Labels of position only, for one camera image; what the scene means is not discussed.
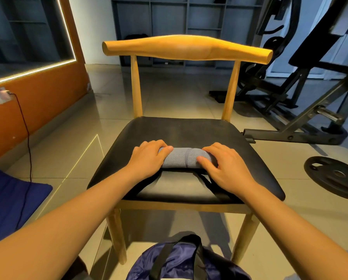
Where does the person's left leg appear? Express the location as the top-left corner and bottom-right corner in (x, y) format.
(63, 256), (91, 280)

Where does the white wall socket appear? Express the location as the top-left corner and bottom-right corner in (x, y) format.
(0, 86), (13, 105)

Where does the single blue-grey towel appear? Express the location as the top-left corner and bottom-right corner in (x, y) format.
(158, 147), (216, 171)

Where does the loose black weight plate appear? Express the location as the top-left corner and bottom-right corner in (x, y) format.
(304, 156), (348, 202)

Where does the grey shelf unit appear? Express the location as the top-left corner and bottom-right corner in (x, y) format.
(109, 0), (269, 68)

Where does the wooden chair with black seat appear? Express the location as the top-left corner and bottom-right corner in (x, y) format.
(86, 35), (287, 265)

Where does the person's left forearm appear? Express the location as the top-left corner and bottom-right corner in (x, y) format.
(0, 171), (142, 280)

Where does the black cable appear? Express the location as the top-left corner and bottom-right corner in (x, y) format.
(7, 91), (34, 229)

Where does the person's left hand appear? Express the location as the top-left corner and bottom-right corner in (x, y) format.
(125, 140), (175, 182)

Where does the person's right forearm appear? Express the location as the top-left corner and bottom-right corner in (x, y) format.
(238, 184), (348, 280)

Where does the black and grey gym machine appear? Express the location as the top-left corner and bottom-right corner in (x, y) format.
(209, 0), (348, 146)

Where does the navy blue bag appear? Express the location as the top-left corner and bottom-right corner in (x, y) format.
(125, 233), (252, 280)

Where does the dark blue mat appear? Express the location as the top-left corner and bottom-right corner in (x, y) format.
(0, 162), (54, 249)

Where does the person's right hand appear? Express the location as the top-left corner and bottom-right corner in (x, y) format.
(196, 142), (257, 196)

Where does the wall mirror with light strip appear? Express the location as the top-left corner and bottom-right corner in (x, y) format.
(0, 0), (78, 89)

